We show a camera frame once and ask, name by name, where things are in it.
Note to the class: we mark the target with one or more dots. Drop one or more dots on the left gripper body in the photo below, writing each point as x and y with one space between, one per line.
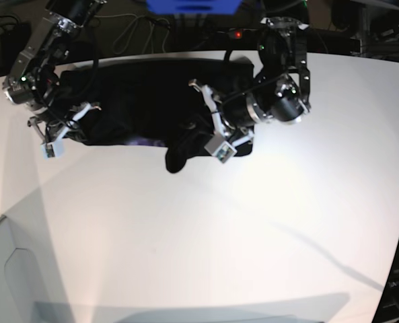
233 116

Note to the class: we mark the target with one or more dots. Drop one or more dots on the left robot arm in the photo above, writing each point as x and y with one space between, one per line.
279 92

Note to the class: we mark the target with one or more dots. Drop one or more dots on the blue plastic box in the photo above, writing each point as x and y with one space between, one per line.
171 7

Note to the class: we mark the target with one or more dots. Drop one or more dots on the black power strip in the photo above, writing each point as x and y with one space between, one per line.
239 33

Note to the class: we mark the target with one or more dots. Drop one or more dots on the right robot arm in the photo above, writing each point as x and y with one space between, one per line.
56 108

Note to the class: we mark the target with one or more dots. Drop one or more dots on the black T-shirt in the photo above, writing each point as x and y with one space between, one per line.
150 103

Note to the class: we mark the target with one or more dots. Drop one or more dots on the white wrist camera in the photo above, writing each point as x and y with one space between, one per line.
52 149
221 149

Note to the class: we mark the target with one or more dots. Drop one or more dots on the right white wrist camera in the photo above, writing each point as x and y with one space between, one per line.
52 149

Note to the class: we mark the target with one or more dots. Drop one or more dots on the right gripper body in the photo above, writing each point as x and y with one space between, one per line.
58 128

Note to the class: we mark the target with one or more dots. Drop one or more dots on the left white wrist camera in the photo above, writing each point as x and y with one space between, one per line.
221 149

